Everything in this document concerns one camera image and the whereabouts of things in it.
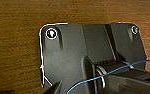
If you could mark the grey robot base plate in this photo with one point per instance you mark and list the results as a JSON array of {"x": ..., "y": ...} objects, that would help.
[{"x": 67, "y": 50}]

